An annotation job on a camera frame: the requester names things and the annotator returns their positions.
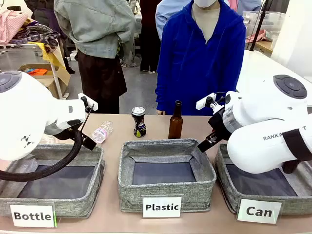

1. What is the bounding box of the pink fabric piece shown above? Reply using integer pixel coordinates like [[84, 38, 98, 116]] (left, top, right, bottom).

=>
[[245, 29, 271, 44]]

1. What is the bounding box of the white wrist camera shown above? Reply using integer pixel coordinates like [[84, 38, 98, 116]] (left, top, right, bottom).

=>
[[195, 92, 225, 115], [78, 92, 98, 111]]

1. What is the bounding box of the white Plastic label sign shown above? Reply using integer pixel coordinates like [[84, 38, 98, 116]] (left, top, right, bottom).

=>
[[142, 196, 183, 218]]

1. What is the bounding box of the thin black camera cable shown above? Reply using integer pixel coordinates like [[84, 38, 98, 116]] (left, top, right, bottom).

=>
[[79, 104, 95, 134]]

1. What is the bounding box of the person in light blue shirt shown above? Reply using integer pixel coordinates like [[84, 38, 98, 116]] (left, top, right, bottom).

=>
[[155, 0, 195, 41]]

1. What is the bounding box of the dark patterned cloth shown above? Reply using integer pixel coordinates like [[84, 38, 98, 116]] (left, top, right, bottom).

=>
[[11, 20, 61, 54]]

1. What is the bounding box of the person in dark clothes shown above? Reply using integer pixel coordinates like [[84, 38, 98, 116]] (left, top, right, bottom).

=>
[[139, 0, 162, 74]]

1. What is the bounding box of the clear plastic storage box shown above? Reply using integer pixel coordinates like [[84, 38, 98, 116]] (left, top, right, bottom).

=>
[[242, 11, 286, 41]]

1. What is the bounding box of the grey fabric basket Plastic sign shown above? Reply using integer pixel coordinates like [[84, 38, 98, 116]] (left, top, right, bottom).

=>
[[117, 138, 217, 213]]

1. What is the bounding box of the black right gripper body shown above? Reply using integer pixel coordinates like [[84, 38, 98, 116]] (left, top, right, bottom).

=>
[[207, 107, 233, 141]]

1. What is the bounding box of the person in blue hoodie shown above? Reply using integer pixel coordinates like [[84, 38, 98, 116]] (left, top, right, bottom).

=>
[[155, 0, 247, 117]]

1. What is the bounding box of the clear plastic bottle pink label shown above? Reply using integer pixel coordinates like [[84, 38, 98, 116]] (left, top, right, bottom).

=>
[[90, 121, 114, 144]]

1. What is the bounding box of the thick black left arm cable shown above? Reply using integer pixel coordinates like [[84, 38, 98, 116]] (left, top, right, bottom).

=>
[[0, 131, 83, 182]]

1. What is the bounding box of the pink checked cloth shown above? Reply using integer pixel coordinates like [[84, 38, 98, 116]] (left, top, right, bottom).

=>
[[0, 9, 29, 44]]

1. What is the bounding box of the white Bottle label sign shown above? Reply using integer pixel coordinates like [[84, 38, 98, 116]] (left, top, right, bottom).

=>
[[9, 204, 57, 229]]

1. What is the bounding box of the grey fabric basket Can sign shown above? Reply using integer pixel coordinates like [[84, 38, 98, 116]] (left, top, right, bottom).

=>
[[214, 143, 312, 215]]

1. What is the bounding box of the orange cloth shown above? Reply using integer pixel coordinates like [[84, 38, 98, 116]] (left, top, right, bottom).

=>
[[25, 68, 48, 76]]

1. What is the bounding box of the brown glass bottle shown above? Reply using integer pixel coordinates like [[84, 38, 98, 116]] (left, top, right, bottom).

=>
[[168, 100, 183, 139]]

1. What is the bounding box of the grey fabric basket Bottle sign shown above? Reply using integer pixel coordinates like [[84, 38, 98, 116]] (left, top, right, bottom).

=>
[[0, 143, 107, 218]]

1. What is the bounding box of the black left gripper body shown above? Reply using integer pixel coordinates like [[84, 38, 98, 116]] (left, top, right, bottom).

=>
[[55, 129, 98, 151]]

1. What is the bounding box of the white face mask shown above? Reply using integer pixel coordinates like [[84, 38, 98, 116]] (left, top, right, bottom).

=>
[[194, 0, 217, 7]]

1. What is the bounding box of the person's right forearm blue sleeve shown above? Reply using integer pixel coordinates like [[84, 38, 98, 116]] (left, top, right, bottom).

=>
[[155, 70, 173, 112]]

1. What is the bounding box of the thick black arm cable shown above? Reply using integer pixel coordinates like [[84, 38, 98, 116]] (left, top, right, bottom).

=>
[[0, 131, 83, 182], [282, 128, 312, 175]]

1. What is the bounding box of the person in grey jacket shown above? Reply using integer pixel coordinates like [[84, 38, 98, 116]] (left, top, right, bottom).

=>
[[53, 0, 137, 115]]

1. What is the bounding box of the yellow cloth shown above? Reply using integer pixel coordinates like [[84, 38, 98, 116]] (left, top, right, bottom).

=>
[[29, 41, 71, 86]]

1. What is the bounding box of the white Can label sign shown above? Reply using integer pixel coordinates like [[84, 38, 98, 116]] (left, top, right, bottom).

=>
[[236, 198, 283, 225]]

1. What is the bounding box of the brown cardboard box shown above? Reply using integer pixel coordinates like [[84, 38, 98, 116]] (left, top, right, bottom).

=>
[[18, 63, 71, 99]]

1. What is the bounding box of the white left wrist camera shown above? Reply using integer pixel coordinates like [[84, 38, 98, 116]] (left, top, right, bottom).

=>
[[78, 92, 98, 111]]

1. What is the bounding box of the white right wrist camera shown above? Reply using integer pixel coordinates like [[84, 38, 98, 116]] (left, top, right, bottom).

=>
[[195, 92, 225, 115]]

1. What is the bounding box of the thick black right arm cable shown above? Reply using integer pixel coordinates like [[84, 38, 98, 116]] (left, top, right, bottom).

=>
[[282, 128, 312, 175]]

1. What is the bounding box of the black stand pole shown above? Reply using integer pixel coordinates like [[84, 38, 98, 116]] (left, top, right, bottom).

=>
[[249, 0, 274, 52]]

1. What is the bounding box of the crushed black Pepsi can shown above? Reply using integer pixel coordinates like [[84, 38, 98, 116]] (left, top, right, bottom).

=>
[[131, 106, 147, 137]]

